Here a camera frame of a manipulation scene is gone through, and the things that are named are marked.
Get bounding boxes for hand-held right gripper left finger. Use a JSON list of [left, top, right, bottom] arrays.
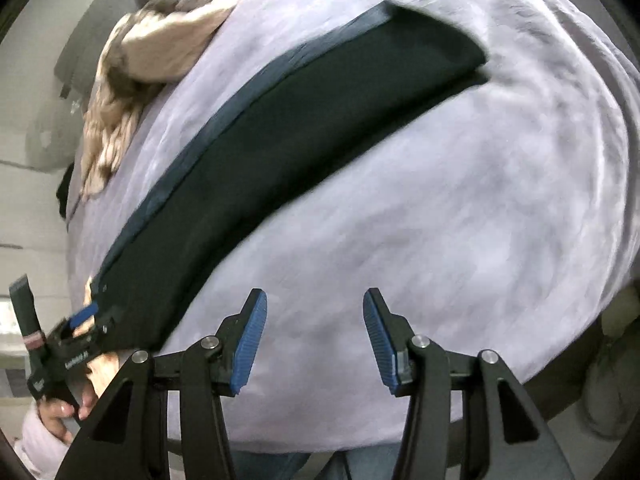
[[55, 288, 268, 480]]

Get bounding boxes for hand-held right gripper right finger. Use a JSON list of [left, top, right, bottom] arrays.
[[362, 288, 576, 480]]

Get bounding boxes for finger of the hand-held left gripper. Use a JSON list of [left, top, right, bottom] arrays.
[[95, 307, 126, 338], [69, 304, 100, 330]]

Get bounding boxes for black pants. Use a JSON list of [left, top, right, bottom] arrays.
[[87, 0, 493, 356]]

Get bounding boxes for person's left hand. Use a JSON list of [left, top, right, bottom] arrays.
[[36, 347, 121, 446]]

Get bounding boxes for lilac plush blanket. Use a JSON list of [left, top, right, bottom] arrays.
[[62, 0, 640, 456]]

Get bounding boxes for grey-green cloth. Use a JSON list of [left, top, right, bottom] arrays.
[[582, 285, 640, 441]]

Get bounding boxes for beige fluffy blanket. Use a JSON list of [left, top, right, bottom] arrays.
[[80, 0, 237, 198]]

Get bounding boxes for dark grey panel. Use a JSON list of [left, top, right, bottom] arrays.
[[54, 0, 148, 98]]

